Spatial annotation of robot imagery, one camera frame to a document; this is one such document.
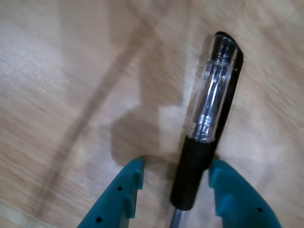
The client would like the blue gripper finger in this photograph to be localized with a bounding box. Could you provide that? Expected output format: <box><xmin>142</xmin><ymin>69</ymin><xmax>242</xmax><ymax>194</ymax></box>
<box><xmin>77</xmin><ymin>158</ymin><xmax>145</xmax><ymax>228</ymax></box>
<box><xmin>208</xmin><ymin>159</ymin><xmax>283</xmax><ymax>228</ymax></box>

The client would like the clear capped black pen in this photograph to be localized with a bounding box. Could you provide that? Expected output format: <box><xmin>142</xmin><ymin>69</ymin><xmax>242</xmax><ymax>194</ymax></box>
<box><xmin>170</xmin><ymin>31</ymin><xmax>245</xmax><ymax>228</ymax></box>

